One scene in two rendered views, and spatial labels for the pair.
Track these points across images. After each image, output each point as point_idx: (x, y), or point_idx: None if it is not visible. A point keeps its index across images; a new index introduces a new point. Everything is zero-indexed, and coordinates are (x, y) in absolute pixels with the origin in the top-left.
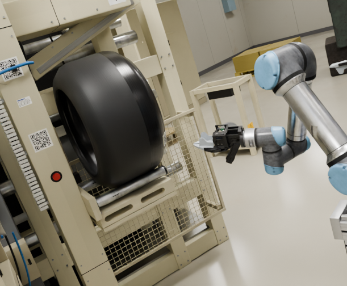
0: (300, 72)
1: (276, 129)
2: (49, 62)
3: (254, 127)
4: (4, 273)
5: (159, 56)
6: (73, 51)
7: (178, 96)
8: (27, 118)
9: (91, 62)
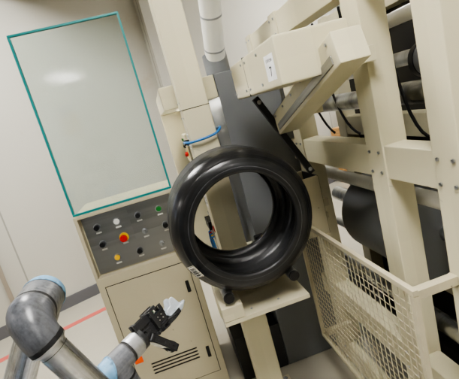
0: None
1: (101, 362)
2: (282, 121)
3: (126, 341)
4: (170, 254)
5: (435, 157)
6: (293, 116)
7: (457, 250)
8: None
9: (191, 163)
